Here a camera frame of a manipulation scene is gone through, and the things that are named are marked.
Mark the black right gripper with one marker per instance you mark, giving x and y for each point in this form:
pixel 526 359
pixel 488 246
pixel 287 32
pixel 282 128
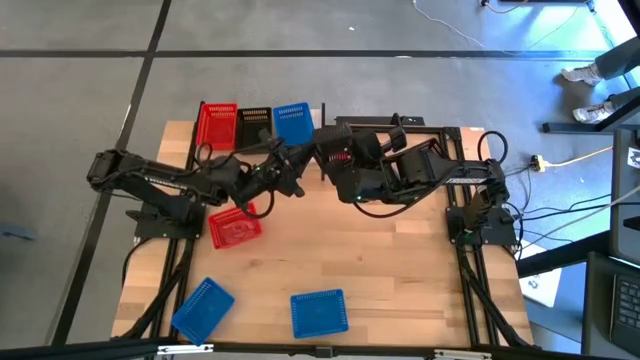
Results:
pixel 367 146

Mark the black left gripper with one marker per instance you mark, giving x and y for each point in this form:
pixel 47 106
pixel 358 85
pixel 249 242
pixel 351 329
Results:
pixel 277 170

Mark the black slotted plastic basket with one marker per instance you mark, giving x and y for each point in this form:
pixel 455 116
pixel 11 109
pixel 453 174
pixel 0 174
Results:
pixel 252 125
pixel 435 145
pixel 332 137

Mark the blue slotted plastic basket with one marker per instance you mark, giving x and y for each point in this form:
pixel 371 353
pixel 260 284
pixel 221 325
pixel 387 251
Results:
pixel 202 311
pixel 292 125
pixel 319 313

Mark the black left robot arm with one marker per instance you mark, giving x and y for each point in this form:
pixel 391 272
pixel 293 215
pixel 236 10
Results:
pixel 150 175

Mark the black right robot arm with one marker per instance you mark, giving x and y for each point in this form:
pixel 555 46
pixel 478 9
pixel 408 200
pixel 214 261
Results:
pixel 450 175

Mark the wooden shelf with black legs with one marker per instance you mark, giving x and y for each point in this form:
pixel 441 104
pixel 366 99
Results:
pixel 316 120

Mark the yellow power plug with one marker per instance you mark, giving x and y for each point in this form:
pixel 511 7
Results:
pixel 537 163

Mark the black desk base bar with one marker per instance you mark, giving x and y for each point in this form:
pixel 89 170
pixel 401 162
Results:
pixel 575 128

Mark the black desk leg beam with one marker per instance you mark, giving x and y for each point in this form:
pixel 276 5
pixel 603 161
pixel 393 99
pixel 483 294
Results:
pixel 550 261

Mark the white marker sheet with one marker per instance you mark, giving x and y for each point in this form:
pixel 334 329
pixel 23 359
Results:
pixel 542 290

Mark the person's white shoe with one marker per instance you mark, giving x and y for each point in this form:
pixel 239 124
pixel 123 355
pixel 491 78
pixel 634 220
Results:
pixel 582 74
pixel 595 112

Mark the grey equipment case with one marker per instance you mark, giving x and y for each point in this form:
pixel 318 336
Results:
pixel 625 200

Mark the person's leg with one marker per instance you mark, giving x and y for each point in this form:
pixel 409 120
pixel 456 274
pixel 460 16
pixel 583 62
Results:
pixel 617 60
pixel 627 96

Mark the black laptop computer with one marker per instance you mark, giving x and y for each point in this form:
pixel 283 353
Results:
pixel 600 300

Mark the black mount bar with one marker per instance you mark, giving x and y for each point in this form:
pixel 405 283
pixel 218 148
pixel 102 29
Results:
pixel 370 120

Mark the black aluminium rig frame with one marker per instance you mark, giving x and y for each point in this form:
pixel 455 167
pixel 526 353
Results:
pixel 466 300

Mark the silver metal bracket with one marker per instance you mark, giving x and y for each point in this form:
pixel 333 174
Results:
pixel 462 354
pixel 185 349

